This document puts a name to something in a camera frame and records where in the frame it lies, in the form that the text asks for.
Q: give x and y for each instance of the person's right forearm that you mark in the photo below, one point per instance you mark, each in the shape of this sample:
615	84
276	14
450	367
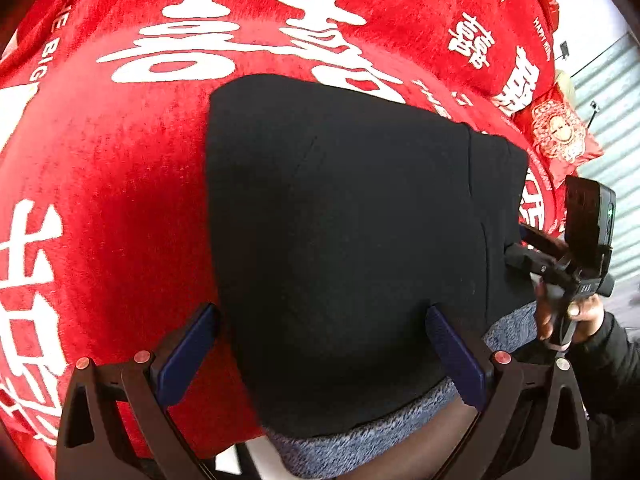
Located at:
612	375

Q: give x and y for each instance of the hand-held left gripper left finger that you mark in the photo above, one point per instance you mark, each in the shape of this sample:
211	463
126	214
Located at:
186	355

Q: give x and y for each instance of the black pants with grey lining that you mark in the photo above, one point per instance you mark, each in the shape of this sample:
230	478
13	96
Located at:
350	235

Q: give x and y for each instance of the red printed blanket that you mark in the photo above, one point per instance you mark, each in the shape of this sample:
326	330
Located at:
125	170

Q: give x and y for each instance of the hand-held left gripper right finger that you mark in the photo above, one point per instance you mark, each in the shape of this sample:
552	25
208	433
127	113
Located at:
455	360

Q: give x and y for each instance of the person's right hand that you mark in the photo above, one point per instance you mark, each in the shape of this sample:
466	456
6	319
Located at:
589	316

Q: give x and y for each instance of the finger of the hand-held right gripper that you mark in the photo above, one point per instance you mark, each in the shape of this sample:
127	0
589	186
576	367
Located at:
527	257
542	241

